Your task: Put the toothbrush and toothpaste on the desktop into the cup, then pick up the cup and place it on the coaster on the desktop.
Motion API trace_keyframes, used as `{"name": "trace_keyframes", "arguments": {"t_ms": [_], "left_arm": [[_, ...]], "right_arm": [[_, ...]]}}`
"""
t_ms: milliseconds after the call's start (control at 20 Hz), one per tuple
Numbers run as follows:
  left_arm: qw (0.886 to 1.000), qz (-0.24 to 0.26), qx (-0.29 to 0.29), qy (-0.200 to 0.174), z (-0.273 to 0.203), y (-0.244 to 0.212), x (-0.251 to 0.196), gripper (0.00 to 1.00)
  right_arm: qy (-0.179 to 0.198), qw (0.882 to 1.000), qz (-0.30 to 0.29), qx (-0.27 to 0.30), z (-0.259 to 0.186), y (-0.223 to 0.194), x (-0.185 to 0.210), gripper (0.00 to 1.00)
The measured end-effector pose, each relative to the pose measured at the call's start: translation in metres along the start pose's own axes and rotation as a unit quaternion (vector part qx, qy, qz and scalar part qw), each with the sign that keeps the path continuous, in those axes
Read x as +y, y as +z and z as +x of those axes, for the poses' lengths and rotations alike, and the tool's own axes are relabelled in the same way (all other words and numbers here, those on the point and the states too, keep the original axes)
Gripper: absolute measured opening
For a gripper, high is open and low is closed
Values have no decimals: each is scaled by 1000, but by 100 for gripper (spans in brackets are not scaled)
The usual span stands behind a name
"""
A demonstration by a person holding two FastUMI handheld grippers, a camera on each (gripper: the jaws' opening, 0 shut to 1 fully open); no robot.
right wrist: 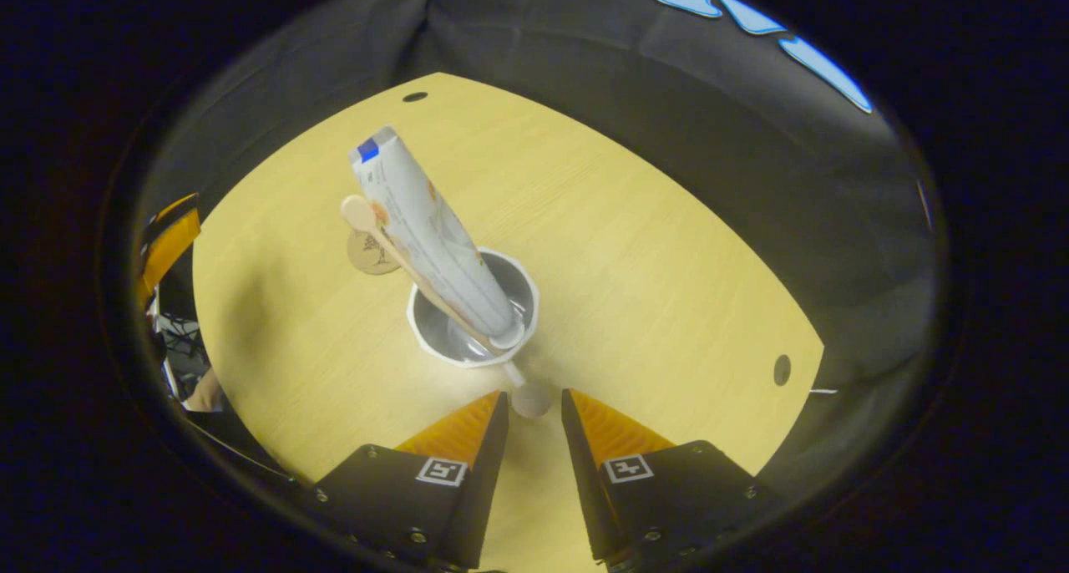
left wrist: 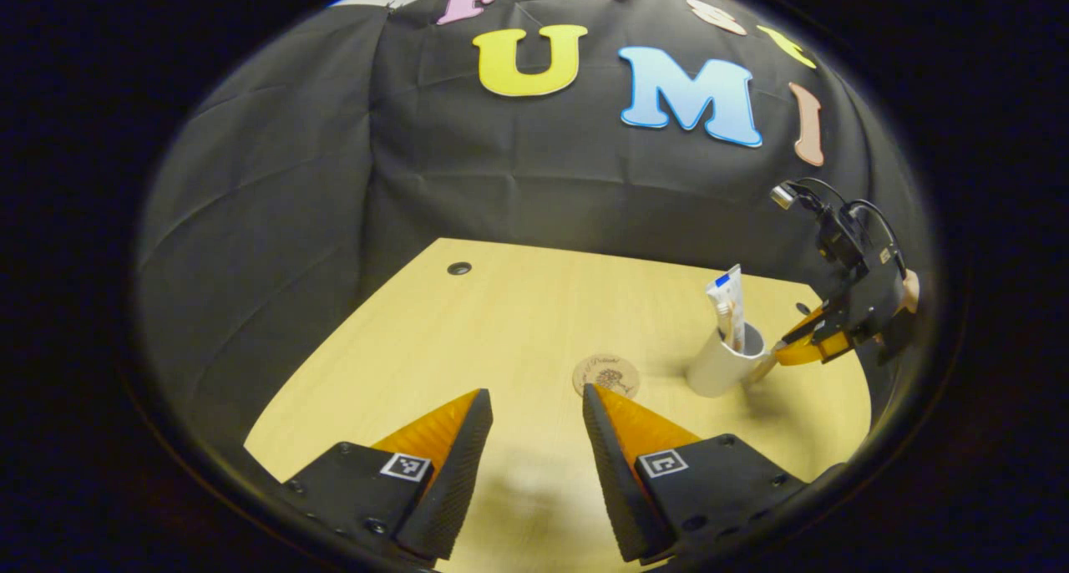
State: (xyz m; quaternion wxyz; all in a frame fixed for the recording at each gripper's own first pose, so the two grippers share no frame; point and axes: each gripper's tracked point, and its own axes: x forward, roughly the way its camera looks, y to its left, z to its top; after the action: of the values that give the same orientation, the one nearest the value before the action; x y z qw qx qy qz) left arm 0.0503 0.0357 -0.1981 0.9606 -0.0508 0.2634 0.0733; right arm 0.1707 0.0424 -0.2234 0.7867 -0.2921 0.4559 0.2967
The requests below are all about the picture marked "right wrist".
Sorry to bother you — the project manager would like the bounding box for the white toothpaste tube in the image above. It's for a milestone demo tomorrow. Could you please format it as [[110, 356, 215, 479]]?
[[349, 126, 527, 350]]

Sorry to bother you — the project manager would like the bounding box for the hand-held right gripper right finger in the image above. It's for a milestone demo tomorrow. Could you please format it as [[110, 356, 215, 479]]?
[[561, 388, 782, 567]]

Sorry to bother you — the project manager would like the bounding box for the light wooden desktop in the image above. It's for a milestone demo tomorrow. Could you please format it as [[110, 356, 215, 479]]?
[[192, 72, 826, 573]]

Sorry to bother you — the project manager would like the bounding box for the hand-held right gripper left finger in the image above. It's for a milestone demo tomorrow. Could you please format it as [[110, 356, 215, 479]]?
[[313, 391, 510, 570]]

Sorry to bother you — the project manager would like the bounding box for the grey metal frame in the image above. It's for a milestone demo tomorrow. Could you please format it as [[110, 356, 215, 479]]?
[[153, 306, 207, 398]]

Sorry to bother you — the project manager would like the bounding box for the black backdrop cloth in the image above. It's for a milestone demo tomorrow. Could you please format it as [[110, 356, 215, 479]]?
[[134, 0, 940, 474]]

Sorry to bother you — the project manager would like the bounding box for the beige wooden toothbrush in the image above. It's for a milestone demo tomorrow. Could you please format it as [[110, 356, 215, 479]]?
[[341, 195, 502, 357]]

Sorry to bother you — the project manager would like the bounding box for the white cup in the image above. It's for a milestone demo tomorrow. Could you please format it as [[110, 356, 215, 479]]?
[[407, 247, 554, 419]]

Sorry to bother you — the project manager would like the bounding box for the round cork coaster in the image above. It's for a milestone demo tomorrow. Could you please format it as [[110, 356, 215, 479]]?
[[347, 229, 402, 276]]

